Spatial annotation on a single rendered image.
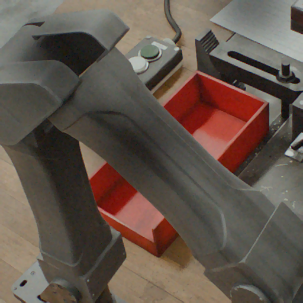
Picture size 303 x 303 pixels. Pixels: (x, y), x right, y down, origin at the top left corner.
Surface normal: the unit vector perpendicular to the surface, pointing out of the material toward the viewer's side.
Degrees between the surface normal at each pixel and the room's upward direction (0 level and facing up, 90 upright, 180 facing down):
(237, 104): 90
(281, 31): 1
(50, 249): 77
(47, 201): 90
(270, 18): 1
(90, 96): 42
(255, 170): 0
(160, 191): 88
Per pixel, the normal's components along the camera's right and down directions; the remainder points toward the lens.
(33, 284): -0.11, -0.67
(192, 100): 0.78, 0.40
